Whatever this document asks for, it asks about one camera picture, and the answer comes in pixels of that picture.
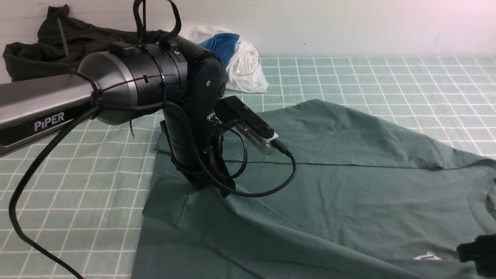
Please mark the black silver Piper robot arm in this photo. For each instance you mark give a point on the black silver Piper robot arm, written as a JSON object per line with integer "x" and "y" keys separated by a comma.
{"x": 179, "y": 72}

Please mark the blue crumpled garment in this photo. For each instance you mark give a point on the blue crumpled garment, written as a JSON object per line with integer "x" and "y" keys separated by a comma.
{"x": 222, "y": 45}

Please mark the white crumpled garment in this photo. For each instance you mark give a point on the white crumpled garment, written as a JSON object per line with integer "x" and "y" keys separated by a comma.
{"x": 244, "y": 70}

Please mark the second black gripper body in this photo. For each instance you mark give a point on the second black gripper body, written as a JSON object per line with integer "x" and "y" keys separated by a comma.
{"x": 482, "y": 251}

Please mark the green long-sleeve top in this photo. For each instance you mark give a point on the green long-sleeve top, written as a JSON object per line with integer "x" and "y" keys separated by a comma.
{"x": 370, "y": 200}

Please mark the green checked tablecloth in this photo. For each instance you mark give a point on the green checked tablecloth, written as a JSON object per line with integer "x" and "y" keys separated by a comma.
{"x": 85, "y": 203}

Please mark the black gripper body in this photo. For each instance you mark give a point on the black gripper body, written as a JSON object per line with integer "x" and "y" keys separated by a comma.
{"x": 196, "y": 147}

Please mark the dark olive crumpled garment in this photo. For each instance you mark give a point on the dark olive crumpled garment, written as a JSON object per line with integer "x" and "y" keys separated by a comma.
{"x": 62, "y": 40}

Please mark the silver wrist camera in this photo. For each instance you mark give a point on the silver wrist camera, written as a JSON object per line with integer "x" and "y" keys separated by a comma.
{"x": 233, "y": 113}

